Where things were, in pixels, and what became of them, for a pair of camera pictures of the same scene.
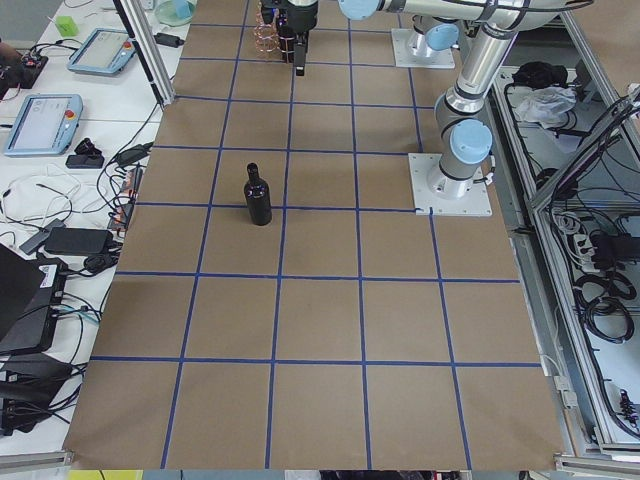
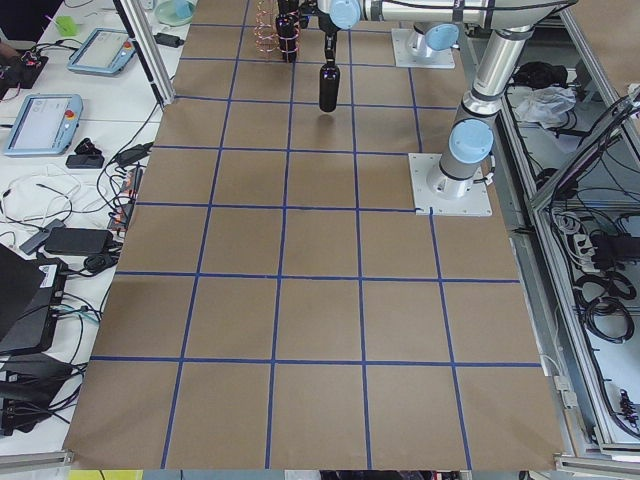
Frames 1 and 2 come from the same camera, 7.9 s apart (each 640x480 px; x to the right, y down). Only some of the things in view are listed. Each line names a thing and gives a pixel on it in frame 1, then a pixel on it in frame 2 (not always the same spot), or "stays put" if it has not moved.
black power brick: x=78 y=241 stays put
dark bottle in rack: x=287 y=37 stays put
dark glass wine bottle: x=257 y=197 -> x=329 y=82
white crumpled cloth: x=546 y=106 stays put
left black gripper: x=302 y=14 -> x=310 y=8
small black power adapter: x=168 y=40 stays put
